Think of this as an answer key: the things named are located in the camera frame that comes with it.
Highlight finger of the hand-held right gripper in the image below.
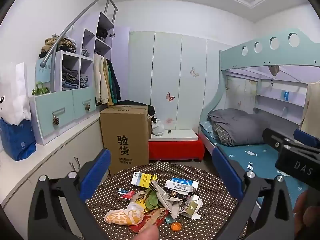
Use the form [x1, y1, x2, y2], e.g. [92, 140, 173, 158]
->
[262, 128, 295, 153]
[284, 129, 320, 159]

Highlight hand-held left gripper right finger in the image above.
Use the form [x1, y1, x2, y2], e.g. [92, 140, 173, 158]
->
[212, 147, 295, 240]

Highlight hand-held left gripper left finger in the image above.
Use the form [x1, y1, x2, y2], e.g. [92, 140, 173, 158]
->
[27, 149, 112, 240]

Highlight red snack wrapper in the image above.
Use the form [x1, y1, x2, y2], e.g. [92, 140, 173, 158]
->
[130, 210, 169, 233]

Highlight person's right hand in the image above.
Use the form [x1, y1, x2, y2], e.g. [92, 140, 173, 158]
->
[293, 190, 320, 240]

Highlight person's left hand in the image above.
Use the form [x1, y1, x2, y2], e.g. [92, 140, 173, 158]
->
[136, 226, 158, 240]

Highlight teal candy-print bed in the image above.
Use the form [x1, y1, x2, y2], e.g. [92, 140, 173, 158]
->
[217, 142, 313, 205]

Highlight cream hanging sweater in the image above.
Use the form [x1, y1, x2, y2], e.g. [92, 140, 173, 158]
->
[300, 81, 320, 130]

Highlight brown dotted round table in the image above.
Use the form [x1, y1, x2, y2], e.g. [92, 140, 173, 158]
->
[85, 161, 244, 240]

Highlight grey quilt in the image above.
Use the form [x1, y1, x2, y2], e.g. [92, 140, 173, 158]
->
[207, 109, 272, 147]

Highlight small red box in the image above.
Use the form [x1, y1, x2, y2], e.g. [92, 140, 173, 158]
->
[120, 190, 135, 202]

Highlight plaid pillow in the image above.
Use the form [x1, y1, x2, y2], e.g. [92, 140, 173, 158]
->
[214, 124, 229, 144]

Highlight small white carton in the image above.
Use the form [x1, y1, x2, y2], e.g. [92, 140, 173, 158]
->
[185, 196, 203, 218]

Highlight blue white medicine box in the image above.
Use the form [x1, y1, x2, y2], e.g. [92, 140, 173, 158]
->
[164, 178, 199, 193]

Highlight orange snack bag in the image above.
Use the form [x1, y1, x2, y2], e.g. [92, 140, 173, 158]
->
[104, 202, 144, 225]

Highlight yellow white medicine box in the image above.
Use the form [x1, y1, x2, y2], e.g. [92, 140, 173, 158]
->
[131, 172, 158, 188]

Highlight brown cardboard box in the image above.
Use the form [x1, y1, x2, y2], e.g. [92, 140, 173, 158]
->
[99, 106, 150, 177]

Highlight low white cabinet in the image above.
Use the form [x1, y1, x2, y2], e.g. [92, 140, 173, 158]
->
[0, 115, 108, 240]

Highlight dark printed wrapper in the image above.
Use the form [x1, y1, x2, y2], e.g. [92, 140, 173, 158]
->
[170, 191, 190, 200]

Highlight striped blue pillow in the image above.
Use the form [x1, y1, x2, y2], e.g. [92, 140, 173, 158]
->
[200, 121, 213, 137]

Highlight red ottoman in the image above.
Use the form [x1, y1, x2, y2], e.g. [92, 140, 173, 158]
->
[149, 132, 205, 162]

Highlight white board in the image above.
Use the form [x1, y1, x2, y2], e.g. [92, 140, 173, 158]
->
[149, 129, 199, 142]

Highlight pile of litter packaging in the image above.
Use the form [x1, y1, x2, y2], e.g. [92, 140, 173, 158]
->
[150, 180, 183, 219]

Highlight white plastic bag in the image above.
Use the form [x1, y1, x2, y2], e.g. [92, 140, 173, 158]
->
[151, 119, 165, 137]

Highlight narrow teal drawer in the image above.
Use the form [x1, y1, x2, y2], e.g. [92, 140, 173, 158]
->
[72, 87, 97, 118]

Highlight wide teal drawer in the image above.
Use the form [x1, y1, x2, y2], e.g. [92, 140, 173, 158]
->
[35, 94, 74, 140]

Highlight black clothing heap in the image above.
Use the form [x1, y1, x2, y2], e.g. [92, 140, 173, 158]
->
[117, 100, 157, 117]

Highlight yellow hanging garment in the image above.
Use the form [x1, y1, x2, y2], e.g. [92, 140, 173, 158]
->
[102, 60, 113, 105]

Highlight blue plastic package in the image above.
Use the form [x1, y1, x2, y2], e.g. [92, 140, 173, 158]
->
[0, 117, 37, 162]

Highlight green hanging garment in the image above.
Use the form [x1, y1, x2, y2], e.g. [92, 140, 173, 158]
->
[107, 61, 117, 103]

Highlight dark hanging jacket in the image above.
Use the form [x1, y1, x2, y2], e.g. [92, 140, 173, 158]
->
[107, 59, 122, 103]

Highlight green plant basket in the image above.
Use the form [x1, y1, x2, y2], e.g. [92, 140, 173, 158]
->
[32, 81, 50, 96]

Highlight folded dark clothes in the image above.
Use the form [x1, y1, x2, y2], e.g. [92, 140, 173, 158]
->
[62, 66, 80, 90]

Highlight white paper shopping bag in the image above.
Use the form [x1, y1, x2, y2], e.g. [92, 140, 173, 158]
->
[0, 62, 32, 125]

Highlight white wardrobe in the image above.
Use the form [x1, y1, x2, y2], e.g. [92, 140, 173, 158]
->
[129, 31, 233, 135]

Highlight khaki clothing pile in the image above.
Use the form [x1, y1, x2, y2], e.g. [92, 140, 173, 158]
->
[39, 33, 77, 59]

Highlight black folded clothes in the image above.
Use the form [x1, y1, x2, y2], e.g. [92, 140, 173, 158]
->
[96, 27, 108, 40]

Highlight white stepped shelf unit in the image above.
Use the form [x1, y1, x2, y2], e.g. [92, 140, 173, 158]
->
[29, 11, 130, 145]

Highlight grey metal handrail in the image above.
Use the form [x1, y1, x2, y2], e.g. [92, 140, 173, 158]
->
[40, 0, 118, 93]

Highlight white wall shelf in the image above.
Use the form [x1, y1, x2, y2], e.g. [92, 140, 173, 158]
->
[254, 80, 308, 125]

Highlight pale teal bunk bed frame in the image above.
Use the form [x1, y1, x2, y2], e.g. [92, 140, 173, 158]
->
[199, 29, 320, 230]

